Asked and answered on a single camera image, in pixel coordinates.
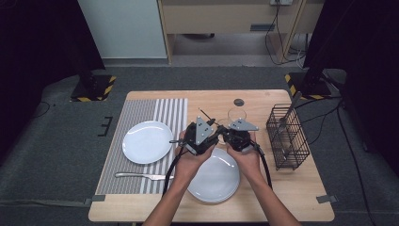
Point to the metal cutlery piece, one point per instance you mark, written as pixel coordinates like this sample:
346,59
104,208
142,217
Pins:
293,105

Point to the grey tape strip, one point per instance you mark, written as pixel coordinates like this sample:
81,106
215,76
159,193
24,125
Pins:
326,199
98,198

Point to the person's right hand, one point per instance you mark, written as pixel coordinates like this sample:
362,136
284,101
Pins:
251,163

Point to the person's left hand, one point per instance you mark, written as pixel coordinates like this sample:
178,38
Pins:
188,169

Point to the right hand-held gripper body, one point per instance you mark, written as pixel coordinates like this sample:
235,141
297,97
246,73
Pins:
241,125

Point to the beige wooden desk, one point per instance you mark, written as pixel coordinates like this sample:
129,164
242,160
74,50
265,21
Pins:
219,19

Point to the silver fork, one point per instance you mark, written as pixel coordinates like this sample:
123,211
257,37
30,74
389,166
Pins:
138,175

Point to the grey striped placemat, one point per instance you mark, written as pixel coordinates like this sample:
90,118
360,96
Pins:
131,109

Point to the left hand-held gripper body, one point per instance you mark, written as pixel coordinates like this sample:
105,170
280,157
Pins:
204,132

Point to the black curtain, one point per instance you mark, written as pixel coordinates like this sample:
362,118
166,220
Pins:
370,62
37,47

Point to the white cabinet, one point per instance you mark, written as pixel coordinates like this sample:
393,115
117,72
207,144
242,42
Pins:
125,28

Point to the dark round table grommet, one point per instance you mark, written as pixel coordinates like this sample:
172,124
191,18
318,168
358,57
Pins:
239,102

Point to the black yellow striped stand base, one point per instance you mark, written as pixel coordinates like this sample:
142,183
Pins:
309,86
94,88

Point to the white plate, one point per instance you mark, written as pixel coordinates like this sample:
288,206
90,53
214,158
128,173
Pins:
213,201
147,142
219,182

